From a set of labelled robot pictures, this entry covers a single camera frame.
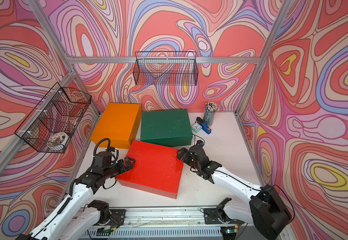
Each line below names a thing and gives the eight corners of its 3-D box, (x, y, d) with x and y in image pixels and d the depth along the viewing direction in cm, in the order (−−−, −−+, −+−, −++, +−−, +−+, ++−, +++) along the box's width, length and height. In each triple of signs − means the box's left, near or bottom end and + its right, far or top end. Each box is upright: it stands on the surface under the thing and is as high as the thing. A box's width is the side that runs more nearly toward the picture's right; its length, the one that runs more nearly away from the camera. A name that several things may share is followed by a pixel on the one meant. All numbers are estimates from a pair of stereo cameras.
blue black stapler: (207, 135, 108) (207, 131, 105) (194, 121, 117) (195, 117, 113) (210, 133, 109) (212, 129, 106) (198, 119, 118) (199, 116, 115)
